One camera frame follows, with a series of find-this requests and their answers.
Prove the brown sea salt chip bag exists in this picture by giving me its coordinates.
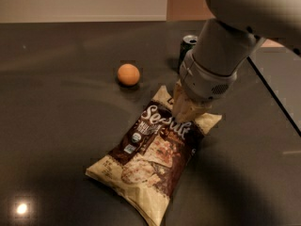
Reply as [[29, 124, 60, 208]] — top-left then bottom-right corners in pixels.
[[86, 86, 221, 226]]

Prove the green soda can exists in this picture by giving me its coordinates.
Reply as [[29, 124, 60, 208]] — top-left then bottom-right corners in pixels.
[[178, 35, 198, 67]]

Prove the orange fruit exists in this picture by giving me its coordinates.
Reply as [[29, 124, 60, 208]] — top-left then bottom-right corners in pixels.
[[118, 64, 140, 87]]

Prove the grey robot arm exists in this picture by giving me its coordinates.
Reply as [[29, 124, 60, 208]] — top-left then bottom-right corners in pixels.
[[172, 0, 301, 122]]

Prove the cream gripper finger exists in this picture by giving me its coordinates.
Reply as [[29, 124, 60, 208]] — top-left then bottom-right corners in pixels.
[[172, 81, 187, 121], [180, 99, 212, 122]]

